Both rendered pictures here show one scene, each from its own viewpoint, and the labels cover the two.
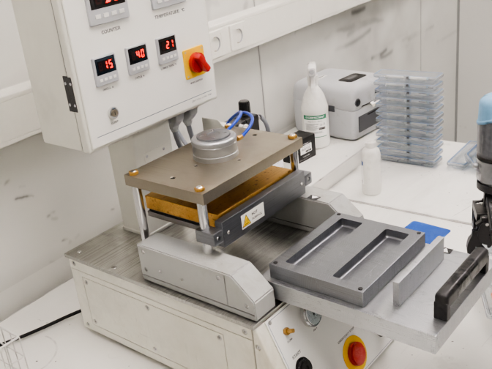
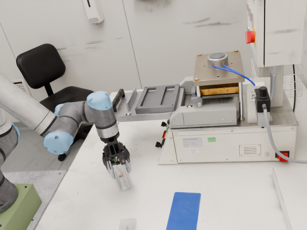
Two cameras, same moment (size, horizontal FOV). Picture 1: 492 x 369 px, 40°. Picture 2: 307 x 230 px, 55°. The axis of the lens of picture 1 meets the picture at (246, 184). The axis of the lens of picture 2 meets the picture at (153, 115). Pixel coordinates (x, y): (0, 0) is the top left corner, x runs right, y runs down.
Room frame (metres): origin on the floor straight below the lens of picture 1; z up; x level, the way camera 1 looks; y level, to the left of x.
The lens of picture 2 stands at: (1.95, -0.67, 1.56)
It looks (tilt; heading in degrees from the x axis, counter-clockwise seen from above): 30 degrees down; 155
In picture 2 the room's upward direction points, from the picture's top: 12 degrees counter-clockwise
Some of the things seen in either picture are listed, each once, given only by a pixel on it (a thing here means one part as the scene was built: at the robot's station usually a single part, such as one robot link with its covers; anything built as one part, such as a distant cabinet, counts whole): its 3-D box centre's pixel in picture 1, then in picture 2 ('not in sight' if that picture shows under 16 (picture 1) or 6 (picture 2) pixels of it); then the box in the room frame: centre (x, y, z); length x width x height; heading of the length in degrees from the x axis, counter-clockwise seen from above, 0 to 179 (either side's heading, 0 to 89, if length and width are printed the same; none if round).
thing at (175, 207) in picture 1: (222, 176); (218, 75); (1.10, 0.04, 1.07); 0.22 x 0.17 x 0.10; 139
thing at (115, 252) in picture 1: (214, 242); (229, 104); (1.12, 0.07, 0.93); 0.46 x 0.35 x 0.01; 49
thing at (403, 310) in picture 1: (375, 268); (148, 101); (0.90, -0.18, 0.97); 0.30 x 0.22 x 0.08; 49
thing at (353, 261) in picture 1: (348, 254); (158, 98); (0.93, -0.15, 0.98); 0.20 x 0.17 x 0.03; 139
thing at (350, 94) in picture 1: (341, 102); not in sight; (2.05, -0.33, 0.88); 0.25 x 0.20 x 0.17; 45
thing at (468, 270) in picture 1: (462, 281); (118, 99); (0.80, -0.29, 0.99); 0.15 x 0.02 x 0.04; 139
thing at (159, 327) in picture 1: (241, 285); (220, 125); (1.11, 0.03, 0.84); 0.53 x 0.37 x 0.17; 49
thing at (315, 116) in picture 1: (314, 105); not in sight; (1.92, -0.23, 0.92); 0.09 x 0.08 x 0.25; 172
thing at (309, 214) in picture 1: (302, 206); (200, 116); (1.15, -0.10, 0.96); 0.26 x 0.05 x 0.07; 49
